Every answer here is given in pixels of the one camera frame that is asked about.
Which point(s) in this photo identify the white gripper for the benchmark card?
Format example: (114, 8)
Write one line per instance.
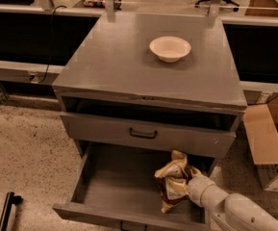
(197, 187)

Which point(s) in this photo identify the brown chip bag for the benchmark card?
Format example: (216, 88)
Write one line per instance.
(173, 178)

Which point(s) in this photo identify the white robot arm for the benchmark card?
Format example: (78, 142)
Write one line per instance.
(230, 211)

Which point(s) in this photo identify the grey top drawer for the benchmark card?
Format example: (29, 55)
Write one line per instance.
(191, 140)

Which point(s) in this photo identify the grey open middle drawer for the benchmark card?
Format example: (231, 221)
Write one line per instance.
(115, 187)

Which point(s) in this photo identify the grey drawer cabinet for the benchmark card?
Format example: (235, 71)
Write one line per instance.
(113, 73)

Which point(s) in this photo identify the open cardboard box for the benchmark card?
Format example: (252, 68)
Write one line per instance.
(261, 127)

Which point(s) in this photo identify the white paper bowl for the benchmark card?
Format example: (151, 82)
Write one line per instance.
(170, 49)

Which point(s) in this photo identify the black stand base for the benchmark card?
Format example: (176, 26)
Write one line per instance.
(11, 199)

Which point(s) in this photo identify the black top drawer handle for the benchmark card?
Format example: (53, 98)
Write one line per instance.
(143, 135)

